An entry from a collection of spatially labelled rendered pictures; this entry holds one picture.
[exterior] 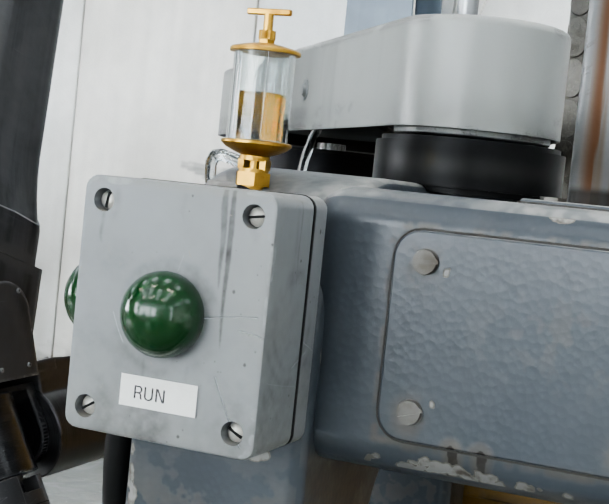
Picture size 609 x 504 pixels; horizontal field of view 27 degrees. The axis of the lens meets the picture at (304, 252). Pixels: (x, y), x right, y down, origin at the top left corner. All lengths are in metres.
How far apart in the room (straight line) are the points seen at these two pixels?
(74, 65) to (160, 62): 0.52
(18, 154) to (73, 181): 5.93
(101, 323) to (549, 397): 0.16
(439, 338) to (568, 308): 0.05
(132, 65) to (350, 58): 5.91
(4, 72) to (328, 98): 0.20
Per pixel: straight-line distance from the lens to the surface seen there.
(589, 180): 0.94
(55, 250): 6.75
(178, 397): 0.43
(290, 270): 0.43
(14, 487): 0.72
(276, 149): 0.50
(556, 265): 0.44
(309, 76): 0.73
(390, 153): 0.58
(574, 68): 1.00
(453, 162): 0.56
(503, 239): 0.44
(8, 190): 0.75
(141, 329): 0.42
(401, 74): 0.59
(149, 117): 6.48
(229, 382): 0.42
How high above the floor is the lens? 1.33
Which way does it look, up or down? 3 degrees down
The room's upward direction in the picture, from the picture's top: 6 degrees clockwise
